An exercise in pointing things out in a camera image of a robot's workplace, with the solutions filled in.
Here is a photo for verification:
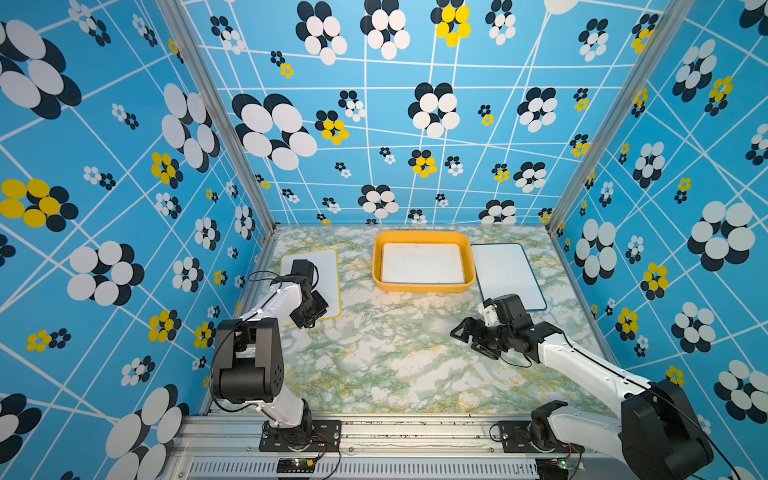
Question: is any yellow-framed whiteboard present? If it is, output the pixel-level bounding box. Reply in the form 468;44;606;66
381;243;465;285
280;249;342;327

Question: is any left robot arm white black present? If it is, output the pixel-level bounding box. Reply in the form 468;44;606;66
209;274;328;445

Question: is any aluminium front rail frame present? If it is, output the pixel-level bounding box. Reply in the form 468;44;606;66
162;414;635;479

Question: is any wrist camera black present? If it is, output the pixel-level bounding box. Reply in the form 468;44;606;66
290;259;319;290
480;294;533;332

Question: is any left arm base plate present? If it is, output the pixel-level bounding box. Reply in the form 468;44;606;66
258;420;343;453

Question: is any right green circuit board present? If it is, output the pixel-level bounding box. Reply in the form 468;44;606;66
536;459;571;480

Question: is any yellow plastic storage box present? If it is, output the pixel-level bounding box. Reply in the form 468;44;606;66
372;230;476;293

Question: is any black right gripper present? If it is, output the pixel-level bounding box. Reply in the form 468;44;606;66
449;316;512;356

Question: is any blue-framed whiteboard far right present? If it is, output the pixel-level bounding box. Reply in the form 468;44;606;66
471;243;547;311

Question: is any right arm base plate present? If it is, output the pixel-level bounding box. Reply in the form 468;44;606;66
488;420;585;457

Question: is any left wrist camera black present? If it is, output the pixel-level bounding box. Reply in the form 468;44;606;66
290;259;319;290

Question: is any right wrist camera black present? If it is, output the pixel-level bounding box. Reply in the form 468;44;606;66
480;294;533;332

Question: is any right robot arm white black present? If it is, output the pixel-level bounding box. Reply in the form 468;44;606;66
450;317;714;479

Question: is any left green circuit board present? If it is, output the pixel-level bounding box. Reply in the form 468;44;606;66
276;457;317;479

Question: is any green circuit board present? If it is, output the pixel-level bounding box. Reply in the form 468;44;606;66
536;459;571;480
276;457;317;479

